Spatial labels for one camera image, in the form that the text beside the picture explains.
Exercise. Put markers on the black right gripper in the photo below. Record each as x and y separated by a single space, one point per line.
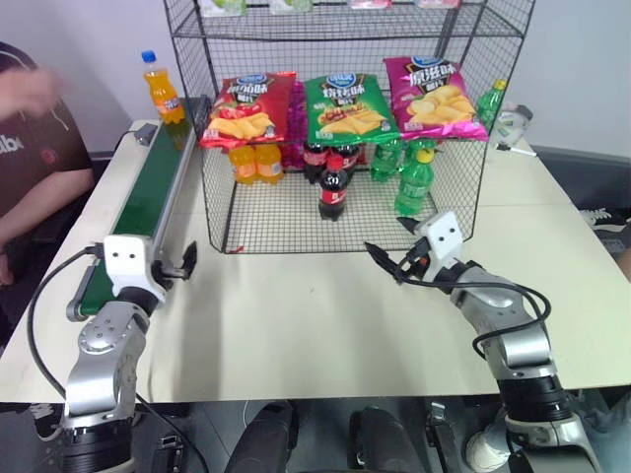
419 273

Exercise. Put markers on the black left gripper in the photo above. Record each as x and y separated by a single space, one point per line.
162 276

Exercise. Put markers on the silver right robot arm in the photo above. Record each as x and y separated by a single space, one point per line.
512 335

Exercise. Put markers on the green conveyor belt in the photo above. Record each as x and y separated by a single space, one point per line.
143 197

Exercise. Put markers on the grey electronic box with cable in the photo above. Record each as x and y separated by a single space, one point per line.
145 134

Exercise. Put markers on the person's bare hand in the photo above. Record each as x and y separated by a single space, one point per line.
27 91

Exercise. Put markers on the green soda bottle yellow cap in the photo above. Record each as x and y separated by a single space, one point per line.
414 184

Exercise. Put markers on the cola bottle red cap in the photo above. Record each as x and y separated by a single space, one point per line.
335 189

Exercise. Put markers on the green potato chips bag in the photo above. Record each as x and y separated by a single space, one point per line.
350 108

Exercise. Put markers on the white marker pen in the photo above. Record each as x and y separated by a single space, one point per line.
515 149

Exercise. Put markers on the magenta potato chips bag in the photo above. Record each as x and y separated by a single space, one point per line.
436 98

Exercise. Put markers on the red potato chips bag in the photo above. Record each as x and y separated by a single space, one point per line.
249 111

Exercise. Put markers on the purple snack package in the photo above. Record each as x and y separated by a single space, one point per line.
296 123

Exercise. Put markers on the orange soda bottle blue cap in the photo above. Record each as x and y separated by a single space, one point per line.
165 96

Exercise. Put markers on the person in dark t-shirt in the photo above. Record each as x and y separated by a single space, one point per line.
34 167

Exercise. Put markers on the dark rounded shape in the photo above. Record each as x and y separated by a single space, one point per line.
263 438
379 441

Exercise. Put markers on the black box with port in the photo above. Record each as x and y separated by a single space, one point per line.
167 453

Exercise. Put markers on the black white sneaker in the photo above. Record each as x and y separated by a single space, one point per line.
604 219

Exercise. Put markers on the white shoe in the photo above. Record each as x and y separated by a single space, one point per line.
488 443

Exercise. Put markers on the pink snack package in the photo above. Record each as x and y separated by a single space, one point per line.
370 3
439 2

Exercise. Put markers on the green snack package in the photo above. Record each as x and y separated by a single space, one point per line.
224 5
291 4

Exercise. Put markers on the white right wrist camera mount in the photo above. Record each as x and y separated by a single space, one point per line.
446 236

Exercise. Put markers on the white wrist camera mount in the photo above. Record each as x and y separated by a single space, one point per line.
129 263
446 236

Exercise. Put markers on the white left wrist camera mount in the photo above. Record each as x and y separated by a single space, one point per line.
129 263

